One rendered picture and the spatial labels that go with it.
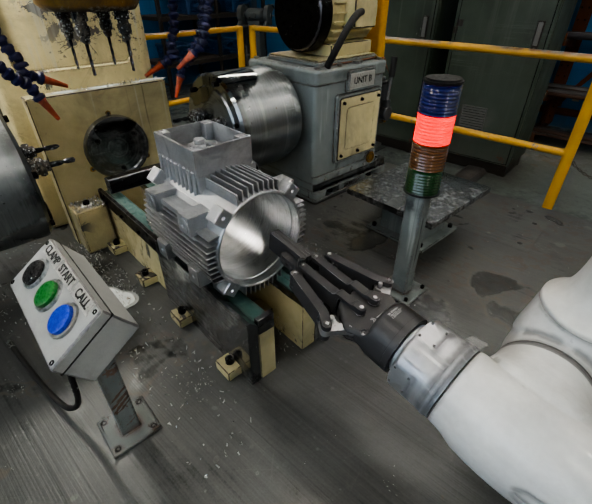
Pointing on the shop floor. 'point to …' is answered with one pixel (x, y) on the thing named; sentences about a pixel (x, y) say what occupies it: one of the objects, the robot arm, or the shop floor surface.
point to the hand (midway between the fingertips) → (289, 251)
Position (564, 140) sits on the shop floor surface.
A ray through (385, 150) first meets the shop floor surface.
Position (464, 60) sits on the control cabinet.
